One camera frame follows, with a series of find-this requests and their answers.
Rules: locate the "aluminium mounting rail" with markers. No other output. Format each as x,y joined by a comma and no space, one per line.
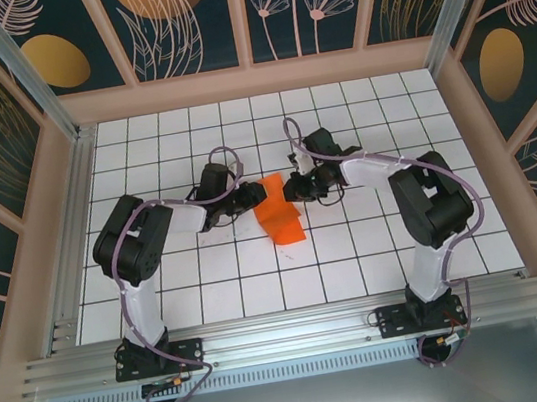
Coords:
288,334

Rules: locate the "orange square paper sheet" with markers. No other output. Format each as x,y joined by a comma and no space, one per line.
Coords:
281,219

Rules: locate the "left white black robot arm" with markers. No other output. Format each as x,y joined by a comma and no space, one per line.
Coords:
142,306

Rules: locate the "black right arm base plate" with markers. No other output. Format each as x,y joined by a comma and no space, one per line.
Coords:
392,321

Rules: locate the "yellow power connector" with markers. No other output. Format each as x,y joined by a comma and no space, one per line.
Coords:
444,339
176,380

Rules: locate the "aluminium side rail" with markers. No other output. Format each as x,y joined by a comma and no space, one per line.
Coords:
76,214

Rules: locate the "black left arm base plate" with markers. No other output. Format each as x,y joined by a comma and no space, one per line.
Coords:
190,354

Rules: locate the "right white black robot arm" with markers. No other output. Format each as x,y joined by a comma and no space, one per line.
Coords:
430,268

